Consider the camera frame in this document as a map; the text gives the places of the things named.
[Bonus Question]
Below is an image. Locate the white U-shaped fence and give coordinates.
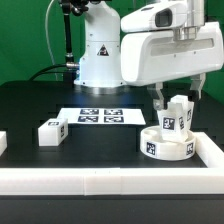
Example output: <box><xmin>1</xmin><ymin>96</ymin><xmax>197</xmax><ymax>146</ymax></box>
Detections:
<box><xmin>0</xmin><ymin>132</ymin><xmax>224</xmax><ymax>195</ymax></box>

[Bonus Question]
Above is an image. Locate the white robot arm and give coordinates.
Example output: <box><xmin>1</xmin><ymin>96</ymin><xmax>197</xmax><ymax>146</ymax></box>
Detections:
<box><xmin>75</xmin><ymin>0</ymin><xmax>224</xmax><ymax>110</ymax></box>

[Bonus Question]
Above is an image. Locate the white cable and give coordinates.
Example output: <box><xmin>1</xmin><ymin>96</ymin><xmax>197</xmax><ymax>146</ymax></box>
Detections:
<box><xmin>44</xmin><ymin>0</ymin><xmax>59</xmax><ymax>81</ymax></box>

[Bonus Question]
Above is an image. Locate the black cable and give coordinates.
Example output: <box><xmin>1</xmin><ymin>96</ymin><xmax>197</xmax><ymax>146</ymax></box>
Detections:
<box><xmin>28</xmin><ymin>63</ymin><xmax>76</xmax><ymax>82</ymax></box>

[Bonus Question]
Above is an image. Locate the paper sheet with markers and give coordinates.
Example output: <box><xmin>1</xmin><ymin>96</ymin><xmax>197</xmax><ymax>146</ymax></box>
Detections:
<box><xmin>58</xmin><ymin>108</ymin><xmax>146</xmax><ymax>125</ymax></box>

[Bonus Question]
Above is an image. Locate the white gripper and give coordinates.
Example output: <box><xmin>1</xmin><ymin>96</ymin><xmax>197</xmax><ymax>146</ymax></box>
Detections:
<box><xmin>121</xmin><ymin>22</ymin><xmax>224</xmax><ymax>111</ymax></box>

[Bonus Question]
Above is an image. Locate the white round stool seat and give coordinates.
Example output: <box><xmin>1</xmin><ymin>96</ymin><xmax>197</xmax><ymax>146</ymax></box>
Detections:
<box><xmin>140</xmin><ymin>126</ymin><xmax>196</xmax><ymax>161</ymax></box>

